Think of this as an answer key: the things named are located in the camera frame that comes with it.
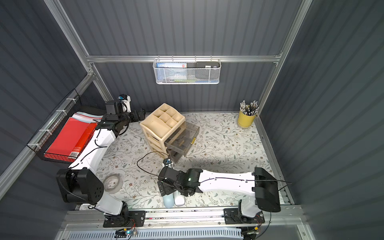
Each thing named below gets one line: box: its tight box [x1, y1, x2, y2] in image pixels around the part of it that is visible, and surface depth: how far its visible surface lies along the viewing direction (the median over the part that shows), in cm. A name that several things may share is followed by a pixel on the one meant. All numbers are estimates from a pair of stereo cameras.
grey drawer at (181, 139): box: [164, 121, 200, 156], surface depth 89 cm
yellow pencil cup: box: [237, 110, 256, 129], surface depth 109 cm
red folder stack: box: [43, 111, 103, 162], surface depth 72 cm
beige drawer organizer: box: [140, 103, 186, 159], surface depth 84 cm
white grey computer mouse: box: [173, 190, 185, 207], surface depth 80 cm
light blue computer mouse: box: [163, 192, 175, 209], surface depth 79 cm
